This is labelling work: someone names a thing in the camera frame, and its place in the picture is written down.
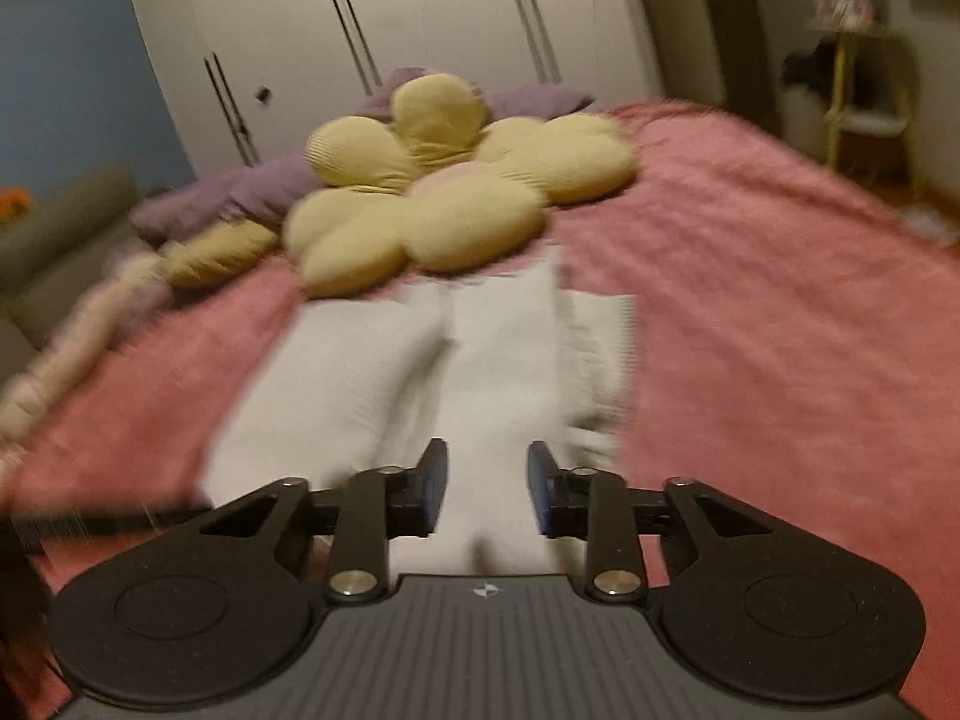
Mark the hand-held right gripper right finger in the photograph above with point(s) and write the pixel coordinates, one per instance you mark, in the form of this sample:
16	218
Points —
537	487

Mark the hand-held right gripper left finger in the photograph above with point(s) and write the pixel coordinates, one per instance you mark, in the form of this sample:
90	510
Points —
433	487

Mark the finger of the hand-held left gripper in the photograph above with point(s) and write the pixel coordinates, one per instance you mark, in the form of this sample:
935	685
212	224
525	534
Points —
112	519

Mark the white knit sweater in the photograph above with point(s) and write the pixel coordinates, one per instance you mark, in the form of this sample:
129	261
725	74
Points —
480	360

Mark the long beige plush toy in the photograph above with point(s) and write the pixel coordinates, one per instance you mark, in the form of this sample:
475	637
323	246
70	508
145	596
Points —
82	337

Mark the small yellow pillow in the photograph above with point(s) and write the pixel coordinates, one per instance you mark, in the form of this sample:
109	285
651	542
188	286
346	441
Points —
217	255

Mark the pink ribbed bedspread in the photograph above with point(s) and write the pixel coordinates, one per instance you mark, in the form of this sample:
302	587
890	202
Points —
750	277

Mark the yellow flower-shaped pillow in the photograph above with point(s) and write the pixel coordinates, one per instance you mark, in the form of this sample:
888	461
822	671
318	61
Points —
450	187

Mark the purple duvet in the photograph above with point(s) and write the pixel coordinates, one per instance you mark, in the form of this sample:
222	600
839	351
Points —
247	195

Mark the white wardrobe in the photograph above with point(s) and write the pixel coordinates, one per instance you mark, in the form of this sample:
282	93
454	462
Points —
375	30

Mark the black plush toy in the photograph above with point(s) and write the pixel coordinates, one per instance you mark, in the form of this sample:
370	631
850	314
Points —
814	64

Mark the yellow side table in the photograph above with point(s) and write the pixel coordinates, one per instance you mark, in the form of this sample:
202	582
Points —
870	90

